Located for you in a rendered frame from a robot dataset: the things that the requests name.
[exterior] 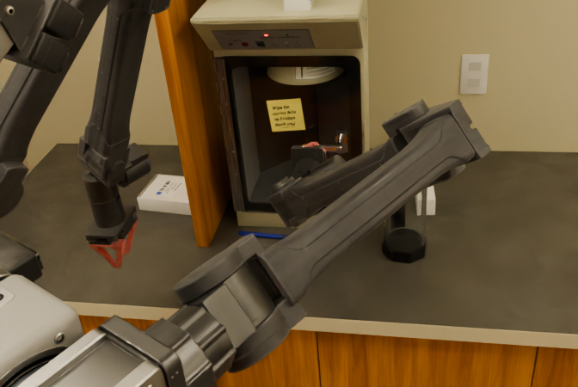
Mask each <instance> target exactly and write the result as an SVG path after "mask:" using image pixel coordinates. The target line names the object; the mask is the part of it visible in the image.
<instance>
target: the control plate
mask: <svg viewBox="0 0 578 387"><path fill-rule="evenodd" d="M212 33H213V35H214V36H215V38H216V39H217V41H218V43H219V44H220V45H221V46H222V48H223V49H273V48H315V47H314V44H313V41H312V38H311V34H310V31H309V29H276V30H222V31H212ZM264 34H268V36H264ZM285 34H290V36H285ZM256 41H263V42H264V44H265V46H257V44H256V43H255V42H256ZM243 42H246V43H248V44H249V45H248V46H242V43H243ZM272 42H276V44H275V46H273V44H272ZM284 42H287V43H288V44H286V46H285V44H284ZM295 42H299V43H300V44H298V46H297V44H296V43H295ZM228 43H232V44H233V45H232V46H230V45H228Z"/></svg>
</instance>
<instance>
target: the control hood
mask: <svg viewBox="0 0 578 387"><path fill-rule="evenodd" d="M190 22H191V24H192V25H193V26H194V28H195V30H196V31H197V33H198V34H199V35H200V37H201V39H203V41H204V42H205V43H206V45H207V47H208V48H209V49H210V50H211V51H213V50H298V49H362V47H364V10H363V0H314V3H313V4H312V7H311V10H297V11H284V1H283V0H206V2H205V3H204V4H203V5H202V6H201V7H200V9H199V10H198V11H197V12H196V13H195V14H194V16H193V17H192V18H191V19H190ZM276 29H309V31H310V34H311V38H312V41H313V44H314V47H315V48H273V49H223V48H222V46H221V45H220V44H219V43H218V41H217V39H216V38H215V36H214V35H213V33H212V31H222V30H276Z"/></svg>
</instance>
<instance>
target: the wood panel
mask: <svg viewBox="0 0 578 387"><path fill-rule="evenodd" d="M205 2H206V0H171V2H170V6H169V8H168V9H166V10H165V11H163V12H161V13H158V14H154V16H155V22H156V26H157V35H158V39H159V45H160V49H161V54H162V59H163V68H164V72H165V76H166V82H167V86H168V91H169V99H170V105H171V109H172V114H173V119H174V123H175V132H176V136H177V142H178V146H179V151H180V156H181V164H182V169H183V174H184V179H185V183H186V188H187V193H188V201H189V206H190V211H191V216H192V220H193V225H194V234H195V238H196V243H197V247H208V248H209V246H210V244H211V242H212V239H213V237H214V234H215V232H216V230H217V228H218V225H219V223H220V220H221V218H222V217H223V214H224V211H225V209H226V207H227V205H228V203H229V200H230V198H231V195H232V193H231V182H230V176H229V170H228V163H227V157H226V151H225V145H224V134H223V127H222V121H221V116H220V110H219V104H218V92H217V86H216V80H215V74H214V68H213V62H212V60H213V59H214V53H213V51H211V50H210V49H209V48H208V47H207V45H206V43H205V42H204V41H203V39H201V37H200V35H199V34H198V33H197V31H196V30H195V28H194V26H193V25H192V24H191V22H190V19H191V18H192V17H193V16H194V14H195V13H196V12H197V11H198V10H199V9H200V7H201V6H202V5H203V4H204V3H205Z"/></svg>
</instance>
